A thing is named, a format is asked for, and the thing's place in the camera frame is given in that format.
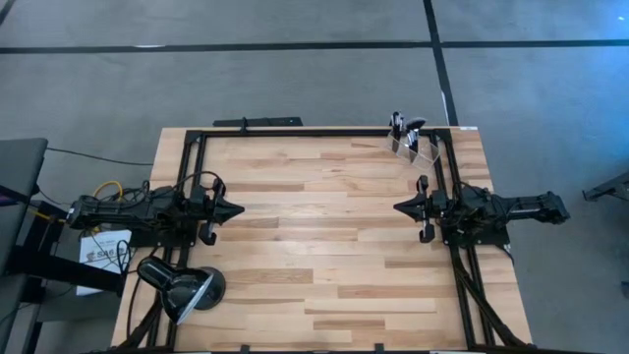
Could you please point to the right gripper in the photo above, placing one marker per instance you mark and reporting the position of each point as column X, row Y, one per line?
column 435, row 206

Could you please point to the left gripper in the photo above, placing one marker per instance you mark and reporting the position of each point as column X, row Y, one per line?
column 209, row 211

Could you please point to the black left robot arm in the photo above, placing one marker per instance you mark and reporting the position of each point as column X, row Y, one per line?
column 123, row 214

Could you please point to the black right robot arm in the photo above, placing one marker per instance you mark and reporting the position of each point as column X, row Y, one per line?
column 531, row 209

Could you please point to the clear acrylic brush organizer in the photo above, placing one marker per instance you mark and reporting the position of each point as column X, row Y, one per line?
column 425, row 157

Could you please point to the black table clamp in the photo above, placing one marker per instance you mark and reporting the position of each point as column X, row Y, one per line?
column 379, row 348
column 245, row 349
column 244, row 127

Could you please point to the black desk lamp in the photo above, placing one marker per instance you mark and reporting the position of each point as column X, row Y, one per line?
column 177, row 290

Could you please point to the black bar with green light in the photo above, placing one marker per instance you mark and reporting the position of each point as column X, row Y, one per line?
column 265, row 121

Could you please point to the white printed paper sheet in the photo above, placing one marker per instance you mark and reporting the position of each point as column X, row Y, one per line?
column 98, row 255

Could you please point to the black floor beam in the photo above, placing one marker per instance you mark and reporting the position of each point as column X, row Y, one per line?
column 59, row 270

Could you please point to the grey equipment stand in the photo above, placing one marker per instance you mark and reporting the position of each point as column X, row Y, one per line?
column 611, row 187

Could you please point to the grey padded chair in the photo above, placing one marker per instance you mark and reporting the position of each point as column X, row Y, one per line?
column 19, row 172

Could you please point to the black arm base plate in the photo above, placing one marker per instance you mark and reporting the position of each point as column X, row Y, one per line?
column 147, row 241
column 491, row 238

